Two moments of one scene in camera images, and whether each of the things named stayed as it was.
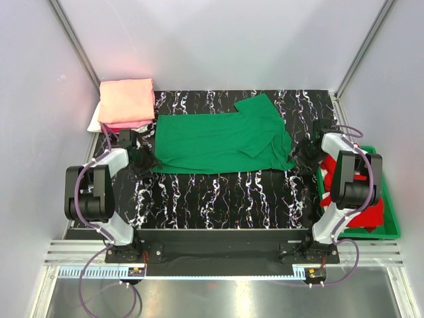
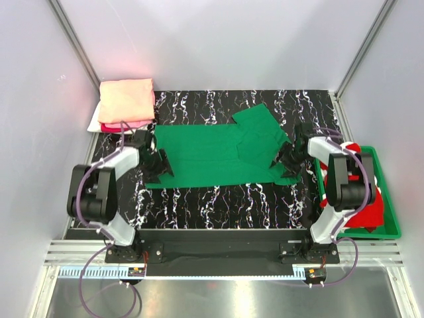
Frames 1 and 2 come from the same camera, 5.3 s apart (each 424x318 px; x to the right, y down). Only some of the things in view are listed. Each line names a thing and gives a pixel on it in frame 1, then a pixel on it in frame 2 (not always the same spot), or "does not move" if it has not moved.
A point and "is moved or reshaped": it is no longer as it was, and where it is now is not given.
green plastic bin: x=391 y=228 does not move
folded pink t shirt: x=112 y=128 does not move
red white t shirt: x=370 y=218 does not move
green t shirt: x=255 y=138 is moved or reshaped
